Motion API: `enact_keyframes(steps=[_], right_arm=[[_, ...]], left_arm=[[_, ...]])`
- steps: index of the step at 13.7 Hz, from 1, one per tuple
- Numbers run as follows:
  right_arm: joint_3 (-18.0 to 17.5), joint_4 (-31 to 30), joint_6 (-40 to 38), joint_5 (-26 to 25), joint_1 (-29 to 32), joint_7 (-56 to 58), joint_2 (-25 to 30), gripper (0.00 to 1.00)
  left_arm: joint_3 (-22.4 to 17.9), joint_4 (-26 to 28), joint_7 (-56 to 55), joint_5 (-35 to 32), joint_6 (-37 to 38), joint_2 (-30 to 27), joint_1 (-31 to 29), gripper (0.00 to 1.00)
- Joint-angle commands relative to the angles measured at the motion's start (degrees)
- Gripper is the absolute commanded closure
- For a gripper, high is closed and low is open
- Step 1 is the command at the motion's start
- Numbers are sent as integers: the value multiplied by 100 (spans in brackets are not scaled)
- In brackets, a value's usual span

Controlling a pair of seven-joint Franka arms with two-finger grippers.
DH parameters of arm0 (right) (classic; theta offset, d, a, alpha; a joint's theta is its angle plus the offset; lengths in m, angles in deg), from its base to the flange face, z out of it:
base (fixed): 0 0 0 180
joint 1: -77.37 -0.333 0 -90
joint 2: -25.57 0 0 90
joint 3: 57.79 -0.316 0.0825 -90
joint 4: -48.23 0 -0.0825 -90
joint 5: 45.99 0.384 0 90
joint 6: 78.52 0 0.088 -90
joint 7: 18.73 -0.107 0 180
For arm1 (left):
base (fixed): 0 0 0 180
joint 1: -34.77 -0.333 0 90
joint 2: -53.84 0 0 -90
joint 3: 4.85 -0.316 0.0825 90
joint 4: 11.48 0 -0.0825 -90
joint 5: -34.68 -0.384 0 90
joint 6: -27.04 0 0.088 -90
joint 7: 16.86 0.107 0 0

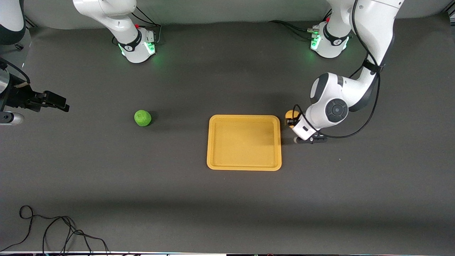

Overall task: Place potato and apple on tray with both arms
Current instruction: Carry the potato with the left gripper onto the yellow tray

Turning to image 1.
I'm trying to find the green apple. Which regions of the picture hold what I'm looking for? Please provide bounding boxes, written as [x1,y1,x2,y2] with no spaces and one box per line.
[134,110,152,127]

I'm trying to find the black base cables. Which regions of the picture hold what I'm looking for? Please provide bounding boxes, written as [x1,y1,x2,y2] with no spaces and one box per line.
[268,9,333,40]
[131,6,162,45]

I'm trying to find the black loose looped cable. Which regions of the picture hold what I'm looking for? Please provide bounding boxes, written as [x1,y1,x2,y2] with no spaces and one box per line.
[0,205,109,255]

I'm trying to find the black left base cables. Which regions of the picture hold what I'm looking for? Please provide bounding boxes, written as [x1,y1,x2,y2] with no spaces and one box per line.
[268,9,333,40]

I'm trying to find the yellow plastic tray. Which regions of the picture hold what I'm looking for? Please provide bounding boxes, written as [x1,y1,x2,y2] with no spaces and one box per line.
[207,114,282,171]

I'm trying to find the yellow-brown potato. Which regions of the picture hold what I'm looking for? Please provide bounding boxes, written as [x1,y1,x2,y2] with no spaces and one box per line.
[285,110,301,129]

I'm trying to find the black right base cables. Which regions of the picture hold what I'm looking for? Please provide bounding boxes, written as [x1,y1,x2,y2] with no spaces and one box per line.
[131,6,162,45]

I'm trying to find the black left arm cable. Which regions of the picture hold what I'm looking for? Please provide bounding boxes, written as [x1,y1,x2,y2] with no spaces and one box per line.
[293,0,385,139]

